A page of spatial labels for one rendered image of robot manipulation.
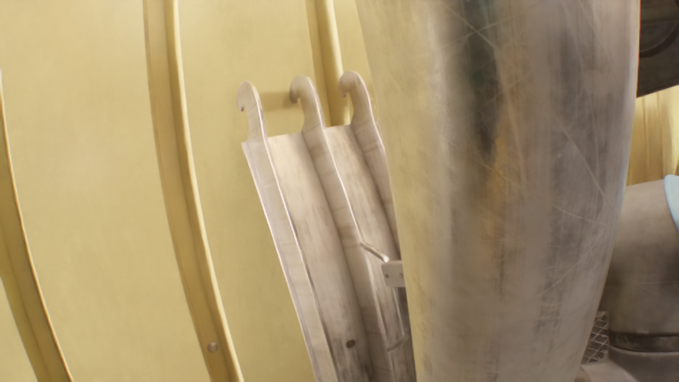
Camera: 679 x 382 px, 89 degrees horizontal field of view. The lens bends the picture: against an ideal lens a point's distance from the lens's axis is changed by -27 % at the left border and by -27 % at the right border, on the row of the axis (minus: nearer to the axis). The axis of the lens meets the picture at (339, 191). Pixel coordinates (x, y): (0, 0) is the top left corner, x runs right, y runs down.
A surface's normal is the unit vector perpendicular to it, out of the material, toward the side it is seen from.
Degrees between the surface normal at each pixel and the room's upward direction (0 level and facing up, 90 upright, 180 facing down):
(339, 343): 81
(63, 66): 90
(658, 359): 76
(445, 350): 107
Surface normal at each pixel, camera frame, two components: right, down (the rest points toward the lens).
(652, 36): -0.08, 0.87
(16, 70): 0.54, 0.07
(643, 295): -0.89, 0.00
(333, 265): 0.47, -0.22
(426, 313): -0.87, 0.39
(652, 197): -0.67, -0.69
